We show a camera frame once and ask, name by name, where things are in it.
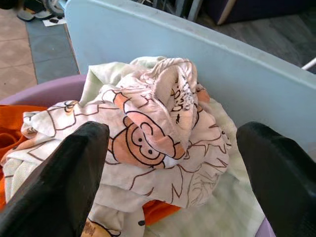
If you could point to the white monkey print cloth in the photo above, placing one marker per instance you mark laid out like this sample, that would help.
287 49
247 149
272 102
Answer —
148 138

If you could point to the white paper sheet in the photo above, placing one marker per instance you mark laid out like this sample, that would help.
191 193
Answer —
53 21

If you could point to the white rod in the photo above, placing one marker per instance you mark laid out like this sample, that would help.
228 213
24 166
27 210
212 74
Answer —
309 64

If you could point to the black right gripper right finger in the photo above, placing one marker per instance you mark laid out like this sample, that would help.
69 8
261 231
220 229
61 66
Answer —
281 177

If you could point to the orange garment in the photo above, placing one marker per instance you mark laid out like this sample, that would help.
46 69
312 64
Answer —
10 133

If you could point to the grey slipper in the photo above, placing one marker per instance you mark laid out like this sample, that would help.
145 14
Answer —
24 15
44 14

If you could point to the purple plastic laundry basin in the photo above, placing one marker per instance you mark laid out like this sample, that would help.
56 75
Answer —
44 91

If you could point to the pale green cloth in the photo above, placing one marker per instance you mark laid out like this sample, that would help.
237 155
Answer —
222 209

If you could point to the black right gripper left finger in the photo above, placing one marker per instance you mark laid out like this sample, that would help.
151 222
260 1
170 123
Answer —
56 182

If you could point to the dark purple cabinet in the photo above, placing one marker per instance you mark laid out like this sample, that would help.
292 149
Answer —
256 7

